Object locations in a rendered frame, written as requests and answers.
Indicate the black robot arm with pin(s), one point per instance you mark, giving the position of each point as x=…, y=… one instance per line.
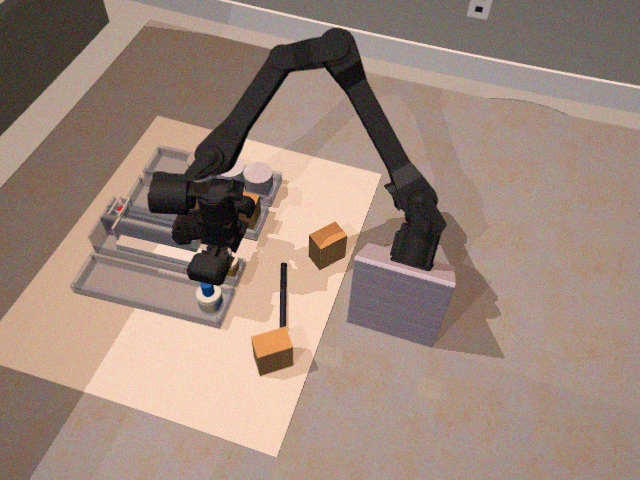
x=414, y=244

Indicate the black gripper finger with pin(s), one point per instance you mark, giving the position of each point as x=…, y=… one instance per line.
x=230, y=260
x=240, y=236

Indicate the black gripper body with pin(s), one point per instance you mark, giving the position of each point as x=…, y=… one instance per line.
x=213, y=268

